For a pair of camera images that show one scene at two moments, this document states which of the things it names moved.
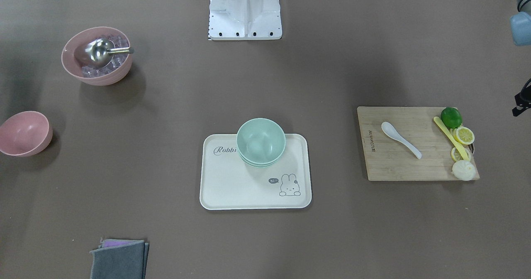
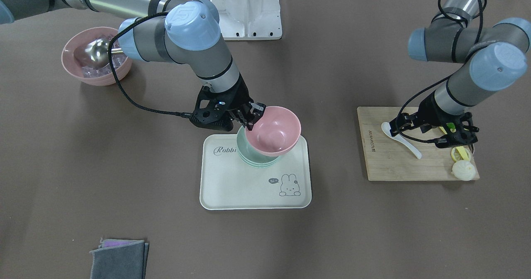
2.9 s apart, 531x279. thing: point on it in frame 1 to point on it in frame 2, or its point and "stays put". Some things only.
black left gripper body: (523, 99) to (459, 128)
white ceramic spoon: (390, 132) stays put
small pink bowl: (25, 133) to (275, 133)
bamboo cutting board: (387, 159) stays put
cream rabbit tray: (226, 183) stays put
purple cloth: (108, 243) stays put
